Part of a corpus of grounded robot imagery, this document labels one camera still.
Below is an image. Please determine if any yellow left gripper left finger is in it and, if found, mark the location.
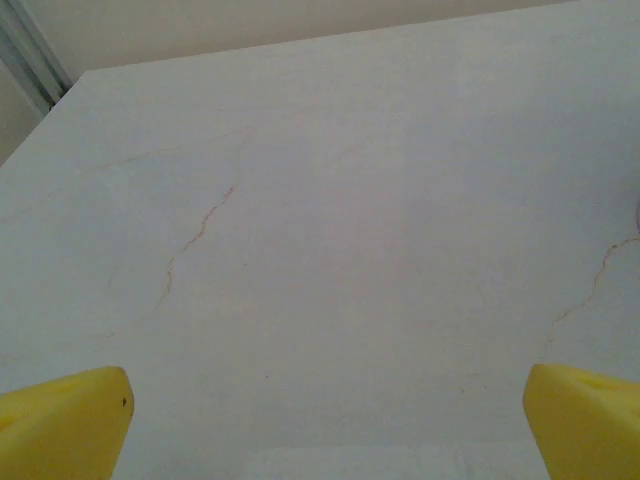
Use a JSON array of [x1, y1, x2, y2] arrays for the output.
[[0, 365, 135, 480]]

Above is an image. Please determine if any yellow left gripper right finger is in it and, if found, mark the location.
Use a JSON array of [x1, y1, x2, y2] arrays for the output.
[[523, 363, 640, 480]]

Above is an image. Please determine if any aluminium frame post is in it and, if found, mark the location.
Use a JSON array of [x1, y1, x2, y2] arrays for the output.
[[0, 0, 76, 121]]

